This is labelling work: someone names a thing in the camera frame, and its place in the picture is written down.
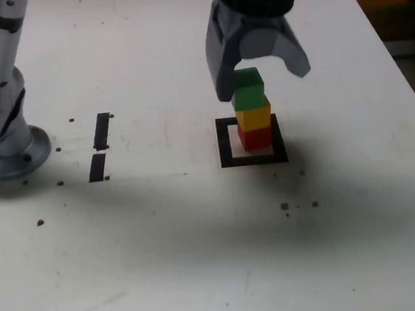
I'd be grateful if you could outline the green cube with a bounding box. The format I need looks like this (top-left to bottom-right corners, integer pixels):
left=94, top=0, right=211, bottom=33
left=230, top=66, right=267, bottom=112

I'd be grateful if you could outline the black tape square outline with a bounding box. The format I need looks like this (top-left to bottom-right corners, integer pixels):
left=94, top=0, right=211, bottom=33
left=214, top=111, right=290, bottom=170

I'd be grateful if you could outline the yellow cube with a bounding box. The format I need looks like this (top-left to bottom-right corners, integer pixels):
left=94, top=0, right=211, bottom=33
left=234, top=96, right=275, bottom=133

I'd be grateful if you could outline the black tape strip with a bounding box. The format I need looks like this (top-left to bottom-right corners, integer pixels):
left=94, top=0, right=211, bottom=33
left=81, top=112, right=117, bottom=183

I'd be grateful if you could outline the red cube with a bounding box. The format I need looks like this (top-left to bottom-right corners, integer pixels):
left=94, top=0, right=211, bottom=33
left=236, top=121, right=274, bottom=153

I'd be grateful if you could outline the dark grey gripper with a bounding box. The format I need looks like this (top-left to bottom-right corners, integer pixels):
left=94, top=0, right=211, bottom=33
left=199, top=0, right=315, bottom=105

